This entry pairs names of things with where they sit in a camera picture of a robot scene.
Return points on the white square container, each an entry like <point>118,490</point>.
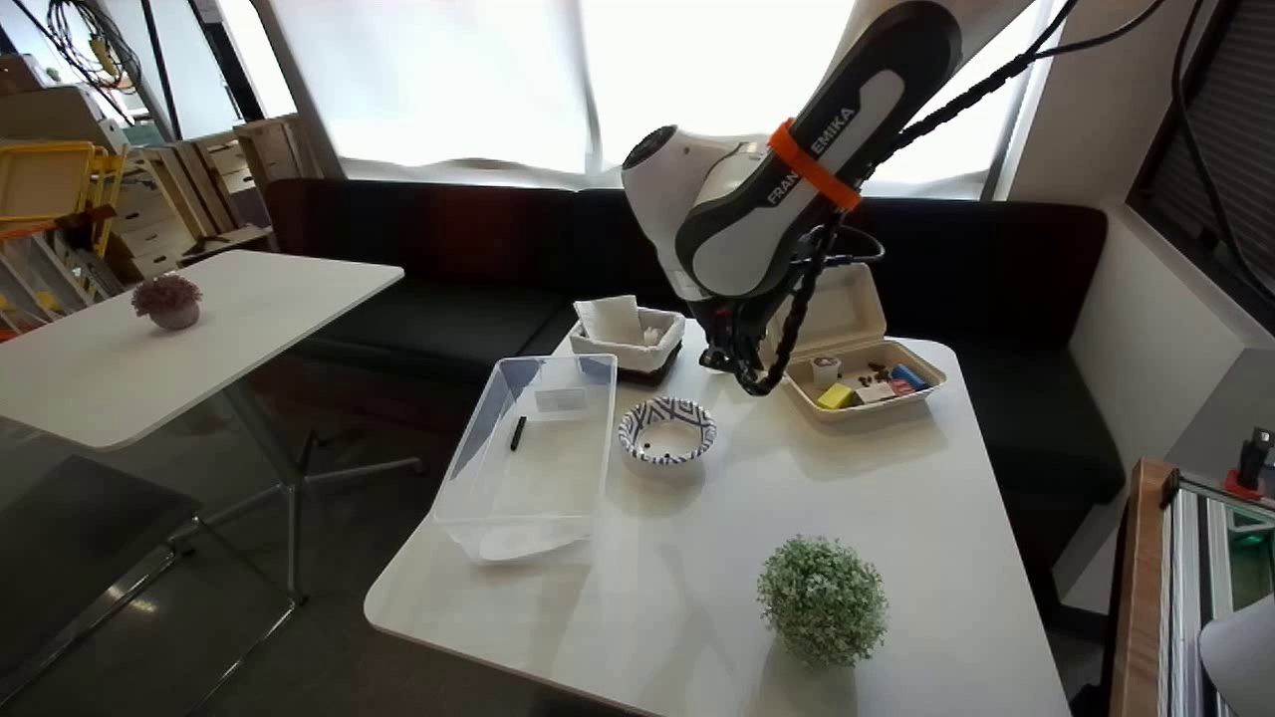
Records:
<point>638,336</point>

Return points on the blue patterned paper bowl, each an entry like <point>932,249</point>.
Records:
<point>666,436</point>

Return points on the beige takeaway clamshell pack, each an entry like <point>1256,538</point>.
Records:
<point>846,319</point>

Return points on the wooden shelf unit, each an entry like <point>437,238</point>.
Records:
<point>196,198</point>

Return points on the blue cylinder block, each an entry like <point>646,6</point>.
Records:
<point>908,376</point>

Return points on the white side table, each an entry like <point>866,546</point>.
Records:
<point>107,376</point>

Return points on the red black clamp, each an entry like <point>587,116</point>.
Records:
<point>1248,476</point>

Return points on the yellow cart frame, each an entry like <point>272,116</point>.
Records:
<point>67,184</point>

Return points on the clear plastic storage bin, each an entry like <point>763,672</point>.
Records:
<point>544,501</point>

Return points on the white small cup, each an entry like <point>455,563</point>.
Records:
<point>827,367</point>

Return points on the dark bench sofa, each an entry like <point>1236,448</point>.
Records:
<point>496,274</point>

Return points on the green round artificial plant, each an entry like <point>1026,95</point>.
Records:
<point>822,601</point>

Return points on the purple potted plant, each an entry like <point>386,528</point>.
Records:
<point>170,299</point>

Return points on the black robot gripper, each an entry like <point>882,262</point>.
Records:
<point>754,336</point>

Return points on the yellow block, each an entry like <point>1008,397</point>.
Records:
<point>835,397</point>

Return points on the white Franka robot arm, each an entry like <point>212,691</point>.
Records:
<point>741,225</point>

